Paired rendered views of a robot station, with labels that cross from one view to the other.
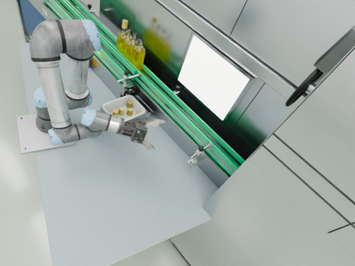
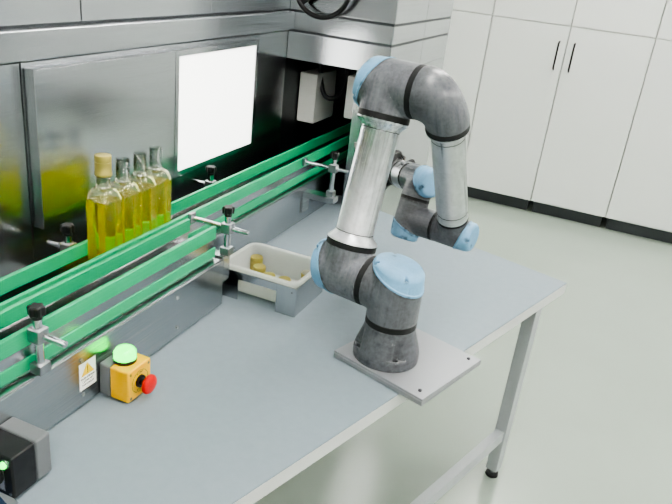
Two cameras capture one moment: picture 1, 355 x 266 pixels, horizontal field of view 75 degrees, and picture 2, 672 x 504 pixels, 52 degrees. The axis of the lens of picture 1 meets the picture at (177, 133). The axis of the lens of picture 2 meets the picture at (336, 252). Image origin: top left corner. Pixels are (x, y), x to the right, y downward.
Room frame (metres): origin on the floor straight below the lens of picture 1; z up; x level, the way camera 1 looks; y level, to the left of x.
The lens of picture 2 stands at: (0.99, 1.99, 1.60)
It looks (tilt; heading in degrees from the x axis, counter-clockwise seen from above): 24 degrees down; 263
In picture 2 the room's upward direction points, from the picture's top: 7 degrees clockwise
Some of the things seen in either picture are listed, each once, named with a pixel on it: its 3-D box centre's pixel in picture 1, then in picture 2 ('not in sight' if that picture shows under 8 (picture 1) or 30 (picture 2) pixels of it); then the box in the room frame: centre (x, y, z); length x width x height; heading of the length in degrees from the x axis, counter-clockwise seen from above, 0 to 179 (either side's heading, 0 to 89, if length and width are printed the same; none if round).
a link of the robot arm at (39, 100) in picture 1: (49, 101); (393, 288); (0.69, 0.65, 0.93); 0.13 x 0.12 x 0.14; 141
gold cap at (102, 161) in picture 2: (124, 24); (103, 164); (1.32, 0.58, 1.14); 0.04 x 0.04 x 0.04
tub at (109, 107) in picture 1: (123, 112); (272, 276); (0.95, 0.36, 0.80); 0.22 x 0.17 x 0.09; 152
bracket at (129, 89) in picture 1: (129, 89); (210, 262); (1.11, 0.41, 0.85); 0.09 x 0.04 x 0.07; 152
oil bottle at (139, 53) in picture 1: (137, 60); (155, 210); (1.24, 0.43, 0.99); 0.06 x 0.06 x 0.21; 61
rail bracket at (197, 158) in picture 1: (197, 157); (324, 183); (0.79, -0.15, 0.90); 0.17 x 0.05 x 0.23; 152
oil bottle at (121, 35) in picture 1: (122, 46); (105, 232); (1.32, 0.58, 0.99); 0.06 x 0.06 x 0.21; 62
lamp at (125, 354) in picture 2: not in sight; (124, 353); (1.24, 0.82, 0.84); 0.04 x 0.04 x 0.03
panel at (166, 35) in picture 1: (182, 55); (166, 117); (1.26, 0.17, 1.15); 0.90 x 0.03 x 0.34; 62
